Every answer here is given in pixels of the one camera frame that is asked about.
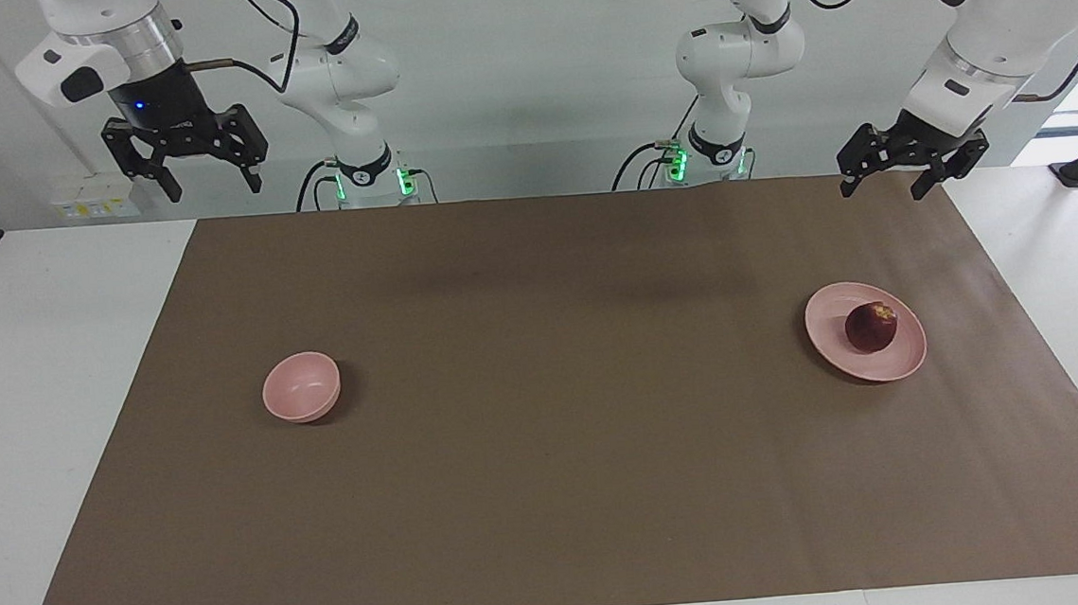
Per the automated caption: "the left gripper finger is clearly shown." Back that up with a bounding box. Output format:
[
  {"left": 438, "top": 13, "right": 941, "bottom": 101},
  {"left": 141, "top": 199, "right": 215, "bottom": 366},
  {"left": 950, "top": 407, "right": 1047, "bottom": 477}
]
[
  {"left": 908, "top": 143, "right": 993, "bottom": 202},
  {"left": 835, "top": 121, "right": 902, "bottom": 199}
]

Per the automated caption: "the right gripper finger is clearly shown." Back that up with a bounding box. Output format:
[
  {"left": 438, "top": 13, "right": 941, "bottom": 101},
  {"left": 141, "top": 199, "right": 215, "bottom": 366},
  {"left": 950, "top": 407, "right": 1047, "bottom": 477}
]
[
  {"left": 101, "top": 115, "right": 184, "bottom": 208},
  {"left": 203, "top": 101, "right": 273, "bottom": 196}
]

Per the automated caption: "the dark red apple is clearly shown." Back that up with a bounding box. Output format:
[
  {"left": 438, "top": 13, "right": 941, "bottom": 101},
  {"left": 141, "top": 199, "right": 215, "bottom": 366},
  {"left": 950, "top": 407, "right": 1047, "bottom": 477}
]
[{"left": 843, "top": 299, "right": 901, "bottom": 355}]

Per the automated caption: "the pink plate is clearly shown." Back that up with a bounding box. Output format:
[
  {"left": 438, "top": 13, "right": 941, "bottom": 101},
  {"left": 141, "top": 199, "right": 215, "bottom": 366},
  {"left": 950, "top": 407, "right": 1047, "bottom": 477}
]
[{"left": 803, "top": 276, "right": 930, "bottom": 388}]

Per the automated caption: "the pink bowl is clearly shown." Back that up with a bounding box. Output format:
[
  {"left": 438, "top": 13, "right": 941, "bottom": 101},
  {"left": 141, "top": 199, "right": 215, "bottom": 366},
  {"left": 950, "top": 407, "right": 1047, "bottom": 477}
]
[{"left": 260, "top": 348, "right": 345, "bottom": 426}]

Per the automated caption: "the brown table mat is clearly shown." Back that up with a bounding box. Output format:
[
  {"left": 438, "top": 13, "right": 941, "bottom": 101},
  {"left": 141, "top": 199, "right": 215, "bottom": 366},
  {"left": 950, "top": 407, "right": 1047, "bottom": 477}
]
[{"left": 0, "top": 157, "right": 1078, "bottom": 605}]

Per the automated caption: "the white wall socket box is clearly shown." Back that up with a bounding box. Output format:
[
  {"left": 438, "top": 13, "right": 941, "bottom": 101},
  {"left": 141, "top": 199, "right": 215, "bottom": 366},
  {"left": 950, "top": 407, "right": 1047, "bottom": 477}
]
[{"left": 49, "top": 171, "right": 140, "bottom": 223}]

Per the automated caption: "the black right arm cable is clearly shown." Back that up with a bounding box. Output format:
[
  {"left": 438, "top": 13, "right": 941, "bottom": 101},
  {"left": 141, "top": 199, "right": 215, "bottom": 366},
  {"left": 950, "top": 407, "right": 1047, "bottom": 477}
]
[{"left": 181, "top": 0, "right": 305, "bottom": 102}]

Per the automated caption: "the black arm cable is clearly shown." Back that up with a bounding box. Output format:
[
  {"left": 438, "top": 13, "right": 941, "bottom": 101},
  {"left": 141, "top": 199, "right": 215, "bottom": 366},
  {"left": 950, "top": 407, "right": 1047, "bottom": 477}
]
[
  {"left": 181, "top": 0, "right": 305, "bottom": 102},
  {"left": 788, "top": 0, "right": 1078, "bottom": 121}
]

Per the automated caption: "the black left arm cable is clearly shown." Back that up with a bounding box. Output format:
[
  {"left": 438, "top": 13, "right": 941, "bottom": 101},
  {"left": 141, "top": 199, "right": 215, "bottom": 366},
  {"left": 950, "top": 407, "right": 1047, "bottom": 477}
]
[{"left": 788, "top": 0, "right": 1078, "bottom": 121}]

